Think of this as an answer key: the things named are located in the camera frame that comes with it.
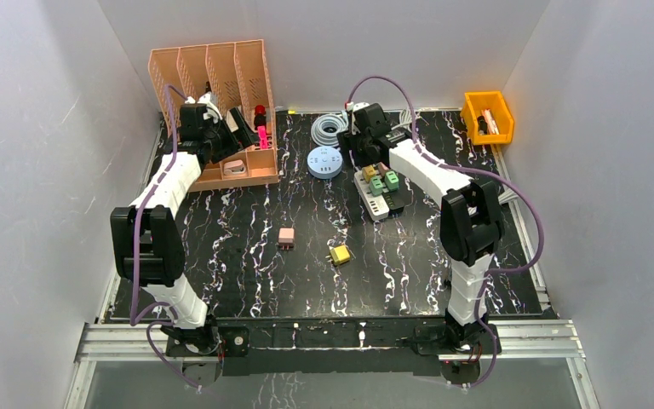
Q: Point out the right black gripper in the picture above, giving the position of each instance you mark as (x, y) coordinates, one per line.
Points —
(350, 138)

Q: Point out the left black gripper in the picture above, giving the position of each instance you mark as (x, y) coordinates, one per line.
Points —
(238, 125)

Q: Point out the round blue power socket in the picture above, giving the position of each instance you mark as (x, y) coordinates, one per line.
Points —
(324, 163)

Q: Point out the white power strip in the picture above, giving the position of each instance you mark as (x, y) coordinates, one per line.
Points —
(376, 205)

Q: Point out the pink plug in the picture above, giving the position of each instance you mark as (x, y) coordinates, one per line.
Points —
(286, 238)

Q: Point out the yellow plug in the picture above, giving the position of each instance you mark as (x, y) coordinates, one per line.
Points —
(369, 172)
(339, 255)

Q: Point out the green plug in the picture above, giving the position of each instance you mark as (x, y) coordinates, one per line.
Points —
(388, 183)

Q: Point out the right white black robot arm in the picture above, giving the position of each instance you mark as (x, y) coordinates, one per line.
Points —
(470, 213)

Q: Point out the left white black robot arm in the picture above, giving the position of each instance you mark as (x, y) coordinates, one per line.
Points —
(146, 242)

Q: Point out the pink file organizer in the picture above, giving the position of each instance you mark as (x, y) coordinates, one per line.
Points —
(217, 103)

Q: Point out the black power strip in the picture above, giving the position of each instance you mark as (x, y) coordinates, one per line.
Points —
(398, 200)

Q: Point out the orange storage bin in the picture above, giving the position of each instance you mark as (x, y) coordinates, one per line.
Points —
(488, 118)

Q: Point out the aluminium base frame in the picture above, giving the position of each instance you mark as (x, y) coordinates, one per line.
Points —
(242, 339)

